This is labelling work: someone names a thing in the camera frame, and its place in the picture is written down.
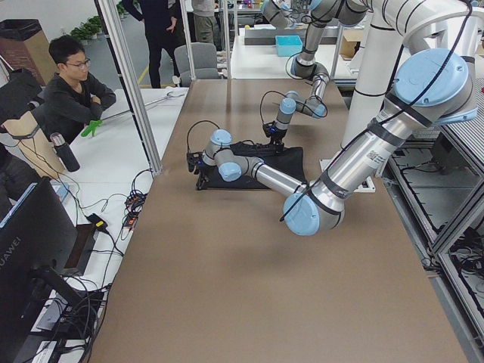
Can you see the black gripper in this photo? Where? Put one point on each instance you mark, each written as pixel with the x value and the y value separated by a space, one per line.
pixel 203 171
pixel 278 136

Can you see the black printed t-shirt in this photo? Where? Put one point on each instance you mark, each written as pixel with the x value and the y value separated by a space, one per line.
pixel 229 171

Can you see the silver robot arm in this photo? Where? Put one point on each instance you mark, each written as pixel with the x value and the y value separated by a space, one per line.
pixel 316 15
pixel 418 71

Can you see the red black power strip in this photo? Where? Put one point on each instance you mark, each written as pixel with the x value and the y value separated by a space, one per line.
pixel 133 206

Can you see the metal reacher grabber tool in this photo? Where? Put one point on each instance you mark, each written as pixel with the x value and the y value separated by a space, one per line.
pixel 121 108

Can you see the blue plastic bin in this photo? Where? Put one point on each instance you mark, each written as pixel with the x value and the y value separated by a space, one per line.
pixel 287 46

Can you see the black power adapter yellow label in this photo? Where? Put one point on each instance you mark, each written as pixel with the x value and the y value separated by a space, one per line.
pixel 99 223

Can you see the grey office chair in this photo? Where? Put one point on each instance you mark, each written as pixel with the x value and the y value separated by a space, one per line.
pixel 205 62

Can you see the black thermos bottle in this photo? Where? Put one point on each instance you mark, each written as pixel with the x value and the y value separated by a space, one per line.
pixel 64 152

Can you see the seated person with glasses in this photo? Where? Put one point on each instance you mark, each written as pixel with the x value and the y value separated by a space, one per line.
pixel 73 97

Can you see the standing person dark trousers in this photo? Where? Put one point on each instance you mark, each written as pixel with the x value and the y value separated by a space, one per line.
pixel 159 28

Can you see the black computer monitor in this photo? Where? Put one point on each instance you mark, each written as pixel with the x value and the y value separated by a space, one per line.
pixel 36 242

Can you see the green handled grabber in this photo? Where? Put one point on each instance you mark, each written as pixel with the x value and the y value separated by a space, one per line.
pixel 91 128

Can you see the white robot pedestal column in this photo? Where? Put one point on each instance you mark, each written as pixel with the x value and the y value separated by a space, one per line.
pixel 363 148

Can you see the aluminium frame post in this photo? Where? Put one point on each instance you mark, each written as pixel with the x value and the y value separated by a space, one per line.
pixel 116 40

